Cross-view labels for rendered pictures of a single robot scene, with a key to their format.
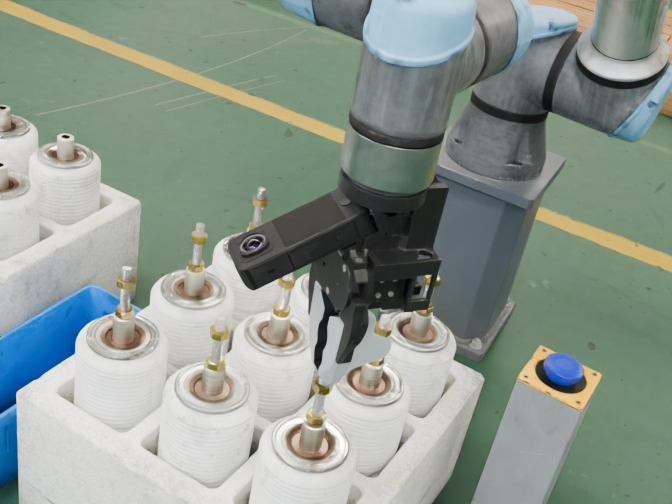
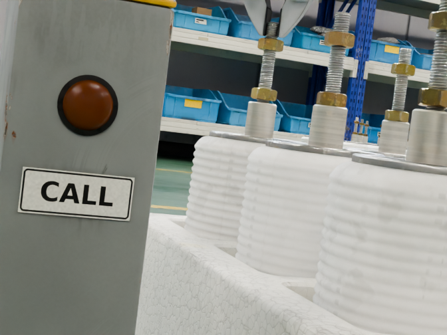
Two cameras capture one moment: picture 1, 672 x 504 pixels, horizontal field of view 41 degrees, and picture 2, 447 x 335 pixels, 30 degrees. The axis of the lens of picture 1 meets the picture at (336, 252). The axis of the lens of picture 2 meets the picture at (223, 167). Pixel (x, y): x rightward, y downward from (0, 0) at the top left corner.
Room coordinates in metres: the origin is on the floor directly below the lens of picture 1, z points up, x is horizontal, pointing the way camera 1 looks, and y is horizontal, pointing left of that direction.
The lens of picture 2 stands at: (1.08, -0.48, 0.26)
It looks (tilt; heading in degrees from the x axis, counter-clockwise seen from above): 3 degrees down; 136
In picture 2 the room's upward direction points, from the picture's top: 7 degrees clockwise
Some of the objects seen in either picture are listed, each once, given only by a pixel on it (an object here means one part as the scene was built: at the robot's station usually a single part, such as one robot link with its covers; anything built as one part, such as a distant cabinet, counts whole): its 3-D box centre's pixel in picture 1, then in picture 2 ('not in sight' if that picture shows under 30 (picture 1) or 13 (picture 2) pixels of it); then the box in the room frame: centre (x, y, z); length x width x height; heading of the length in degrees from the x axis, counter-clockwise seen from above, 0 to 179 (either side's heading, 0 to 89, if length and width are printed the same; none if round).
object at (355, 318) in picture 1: (348, 315); not in sight; (0.61, -0.02, 0.42); 0.05 x 0.02 x 0.09; 29
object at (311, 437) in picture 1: (312, 433); (259, 124); (0.63, -0.01, 0.26); 0.02 x 0.02 x 0.03
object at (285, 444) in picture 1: (310, 443); (257, 141); (0.63, -0.01, 0.25); 0.08 x 0.08 x 0.01
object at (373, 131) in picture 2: not in sight; (365, 127); (-2.43, 4.23, 0.36); 0.50 x 0.38 x 0.21; 160
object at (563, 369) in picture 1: (562, 371); not in sight; (0.73, -0.25, 0.32); 0.04 x 0.04 x 0.02
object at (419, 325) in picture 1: (420, 322); (430, 143); (0.85, -0.11, 0.26); 0.02 x 0.02 x 0.03
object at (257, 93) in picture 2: (316, 415); (263, 94); (0.63, -0.01, 0.29); 0.02 x 0.02 x 0.01; 73
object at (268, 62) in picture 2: (319, 402); (267, 71); (0.63, -0.01, 0.31); 0.01 x 0.01 x 0.08
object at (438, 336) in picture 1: (417, 331); (426, 169); (0.85, -0.11, 0.25); 0.08 x 0.08 x 0.01
